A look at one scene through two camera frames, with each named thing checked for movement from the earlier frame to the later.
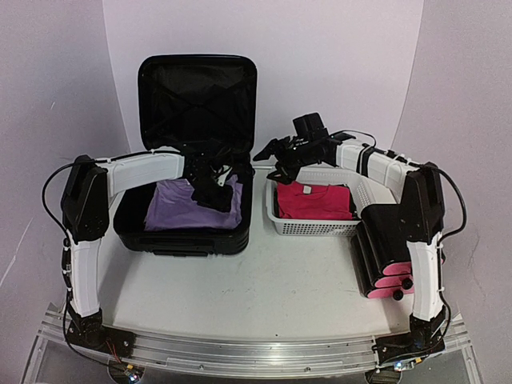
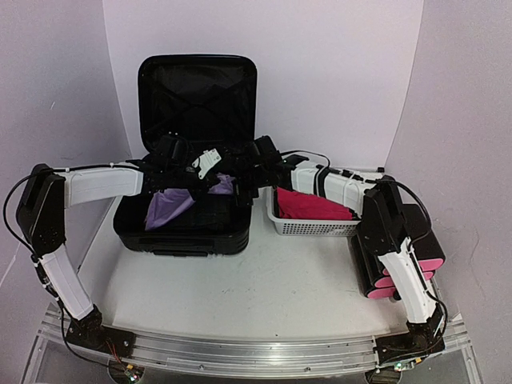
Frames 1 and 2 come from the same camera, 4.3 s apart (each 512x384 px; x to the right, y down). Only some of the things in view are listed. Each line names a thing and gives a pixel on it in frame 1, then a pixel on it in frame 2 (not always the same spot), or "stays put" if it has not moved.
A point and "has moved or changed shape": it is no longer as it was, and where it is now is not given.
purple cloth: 171,207 has moved or changed shape
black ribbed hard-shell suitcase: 188,102 stays put
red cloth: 300,200 stays put
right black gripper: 275,148 -> 243,196
